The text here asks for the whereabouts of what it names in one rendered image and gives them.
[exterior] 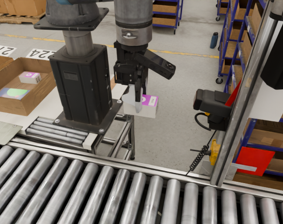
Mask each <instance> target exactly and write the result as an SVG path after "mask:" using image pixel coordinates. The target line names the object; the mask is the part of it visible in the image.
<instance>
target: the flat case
mask: <svg viewBox="0 0 283 224"><path fill-rule="evenodd" d="M29 91H30V90H22V89H13V88H3V89H2V90H1V91H0V96H1V97H7V98H13V99H20V100H21V98H22V97H24V96H25V95H26V94H27V93H28V92H29Z"/></svg>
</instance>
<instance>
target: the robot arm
mask: <svg viewBox="0 0 283 224"><path fill-rule="evenodd" d="M112 1H114V11H115V23H116V35H117V40H116V41H115V42H114V48H116V50H117V61H116V62H115V65H114V67H113V71H114V80H115V83H117V84H122V85H128V86H129V93H127V94H124V95H122V97H121V99H122V101H124V102H126V103H128V104H130V105H133V106H135V108H136V113H139V112H140V110H141V109H142V95H143V94H144V95H146V94H147V84H148V68H149V69H151V70H153V71H154V72H156V73H157V74H159V75H161V76H163V77H165V78H166V79H168V80H170V79H171V78H172V77H173V75H174V74H175V70H176V66H175V65H173V64H172V63H170V62H168V61H166V60H165V59H163V58H161V57H160V56H158V55H157V54H155V53H153V52H152V51H150V50H148V49H147V48H148V43H149V42H150V41H151V40H152V20H153V0H46V10H45V14H46V18H47V21H48V22H49V23H51V24H55V25H64V26H67V25H78V24H84V23H88V22H90V21H93V20H95V19H96V18H97V17H98V16H99V8H98V6H97V4H96V3H97V2H112ZM115 72H116V73H115ZM116 76H117V78H116Z"/></svg>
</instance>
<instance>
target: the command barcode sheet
mask: <svg viewBox="0 0 283 224"><path fill-rule="evenodd" d="M282 114H283V89H282V90H275V89H273V88H271V87H270V86H268V85H266V83H265V82H264V81H263V82H262V85H261V87H260V90H259V92H258V95H257V97H256V100H255V103H254V105H253V108H252V110H251V113H250V115H249V118H255V119H261V120H269V121H276V122H279V120H280V118H281V116H282Z"/></svg>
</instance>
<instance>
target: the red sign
mask: <svg viewBox="0 0 283 224"><path fill-rule="evenodd" d="M274 154H275V152H272V151H266V150H261V149H255V148H248V147H243V146H242V148H241V150H240V153H239V155H238V158H237V160H236V162H235V163H231V165H235V166H238V168H237V172H242V173H247V174H252V175H257V176H262V175H263V173H264V172H265V170H266V168H267V166H268V165H269V163H270V161H271V159H272V157H273V155H274Z"/></svg>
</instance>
